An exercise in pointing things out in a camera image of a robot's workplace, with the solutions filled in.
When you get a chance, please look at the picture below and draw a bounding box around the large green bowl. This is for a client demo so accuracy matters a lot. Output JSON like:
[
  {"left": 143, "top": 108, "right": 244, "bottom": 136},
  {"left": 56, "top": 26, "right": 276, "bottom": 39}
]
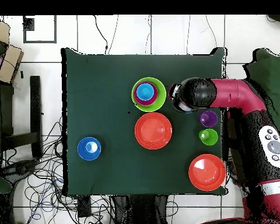
[{"left": 131, "top": 76, "right": 167, "bottom": 113}]

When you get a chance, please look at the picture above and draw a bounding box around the light blue cup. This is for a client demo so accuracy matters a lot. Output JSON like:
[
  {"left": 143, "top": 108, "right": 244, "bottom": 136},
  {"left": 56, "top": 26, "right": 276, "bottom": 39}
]
[{"left": 136, "top": 83, "right": 155, "bottom": 102}]

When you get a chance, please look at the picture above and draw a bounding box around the small pink bowl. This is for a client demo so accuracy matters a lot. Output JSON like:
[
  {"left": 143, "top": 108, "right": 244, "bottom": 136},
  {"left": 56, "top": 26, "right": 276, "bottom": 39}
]
[{"left": 133, "top": 80, "right": 159, "bottom": 106}]

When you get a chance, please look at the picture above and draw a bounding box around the large orange bowl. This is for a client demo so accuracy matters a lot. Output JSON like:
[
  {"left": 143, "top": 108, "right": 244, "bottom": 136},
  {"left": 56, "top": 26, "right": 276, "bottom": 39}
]
[
  {"left": 188, "top": 153, "right": 226, "bottom": 192},
  {"left": 134, "top": 112, "right": 173, "bottom": 151}
]

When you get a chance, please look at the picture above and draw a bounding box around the purple cup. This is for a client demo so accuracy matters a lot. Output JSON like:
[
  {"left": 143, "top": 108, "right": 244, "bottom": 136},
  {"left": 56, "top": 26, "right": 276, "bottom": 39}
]
[{"left": 198, "top": 110, "right": 218, "bottom": 128}]

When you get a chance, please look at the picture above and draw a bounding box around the green cup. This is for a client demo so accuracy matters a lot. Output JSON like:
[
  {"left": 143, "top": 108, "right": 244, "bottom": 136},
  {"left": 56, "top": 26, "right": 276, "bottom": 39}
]
[{"left": 198, "top": 128, "right": 219, "bottom": 146}]

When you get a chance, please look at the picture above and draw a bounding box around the dark green table cloth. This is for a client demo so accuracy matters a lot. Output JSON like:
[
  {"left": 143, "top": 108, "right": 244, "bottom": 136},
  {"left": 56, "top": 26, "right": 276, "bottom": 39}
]
[{"left": 61, "top": 47, "right": 228, "bottom": 196}]

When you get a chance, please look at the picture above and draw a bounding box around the small dark blue bowl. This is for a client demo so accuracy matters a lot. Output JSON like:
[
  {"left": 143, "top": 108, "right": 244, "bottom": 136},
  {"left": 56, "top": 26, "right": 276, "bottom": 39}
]
[{"left": 77, "top": 136, "right": 102, "bottom": 161}]

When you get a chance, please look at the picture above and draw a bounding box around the black power strip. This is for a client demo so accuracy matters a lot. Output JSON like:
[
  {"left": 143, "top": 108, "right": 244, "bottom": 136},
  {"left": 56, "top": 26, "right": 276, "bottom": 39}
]
[{"left": 77, "top": 195, "right": 92, "bottom": 218}]

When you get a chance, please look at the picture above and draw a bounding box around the grey stand foot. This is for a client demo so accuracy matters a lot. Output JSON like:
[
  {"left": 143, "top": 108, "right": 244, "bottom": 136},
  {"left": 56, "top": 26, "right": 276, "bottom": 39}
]
[{"left": 0, "top": 158, "right": 40, "bottom": 185}]

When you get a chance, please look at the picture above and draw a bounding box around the black floor cable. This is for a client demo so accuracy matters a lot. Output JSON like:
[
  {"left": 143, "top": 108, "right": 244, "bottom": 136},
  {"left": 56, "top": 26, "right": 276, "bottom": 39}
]
[{"left": 92, "top": 15, "right": 109, "bottom": 55}]

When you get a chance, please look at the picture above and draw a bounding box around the black chair frame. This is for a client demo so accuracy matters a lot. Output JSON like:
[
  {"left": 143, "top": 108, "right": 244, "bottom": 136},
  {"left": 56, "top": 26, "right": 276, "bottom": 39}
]
[{"left": 1, "top": 75, "right": 43, "bottom": 159}]

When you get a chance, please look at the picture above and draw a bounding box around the black square floor frame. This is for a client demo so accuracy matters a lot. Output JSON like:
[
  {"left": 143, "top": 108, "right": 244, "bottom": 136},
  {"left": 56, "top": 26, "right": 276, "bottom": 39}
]
[{"left": 23, "top": 15, "right": 57, "bottom": 44}]

